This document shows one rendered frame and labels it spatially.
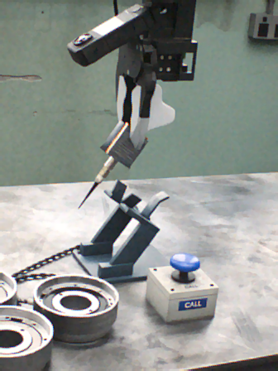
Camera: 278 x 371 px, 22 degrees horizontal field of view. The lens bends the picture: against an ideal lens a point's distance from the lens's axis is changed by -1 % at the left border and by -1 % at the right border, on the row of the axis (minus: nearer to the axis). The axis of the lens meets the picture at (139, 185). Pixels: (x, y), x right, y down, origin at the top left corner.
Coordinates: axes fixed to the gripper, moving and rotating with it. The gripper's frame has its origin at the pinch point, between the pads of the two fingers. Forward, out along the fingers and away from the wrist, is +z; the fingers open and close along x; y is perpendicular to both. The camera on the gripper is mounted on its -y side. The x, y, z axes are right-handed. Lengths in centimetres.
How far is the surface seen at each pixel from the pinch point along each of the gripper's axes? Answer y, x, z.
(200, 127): 98, 143, 45
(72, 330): -13.4, -17.9, 17.5
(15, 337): -20.2, -17.3, 17.7
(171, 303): 0.2, -16.6, 16.7
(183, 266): 2.3, -14.8, 12.6
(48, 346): -17.9, -22.3, 16.2
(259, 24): 114, 138, 4
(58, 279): -12.0, -8.2, 16.0
